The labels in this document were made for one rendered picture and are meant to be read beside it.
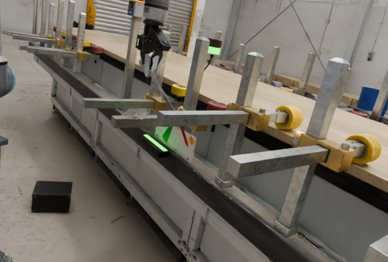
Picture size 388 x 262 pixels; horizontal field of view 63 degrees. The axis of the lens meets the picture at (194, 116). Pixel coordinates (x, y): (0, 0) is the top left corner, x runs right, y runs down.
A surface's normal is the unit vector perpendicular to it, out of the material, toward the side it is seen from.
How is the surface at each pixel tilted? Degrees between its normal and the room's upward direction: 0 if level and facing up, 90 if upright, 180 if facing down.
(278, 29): 90
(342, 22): 90
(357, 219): 90
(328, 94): 90
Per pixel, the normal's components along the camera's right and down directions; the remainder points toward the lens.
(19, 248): 0.20, -0.94
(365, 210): -0.79, 0.01
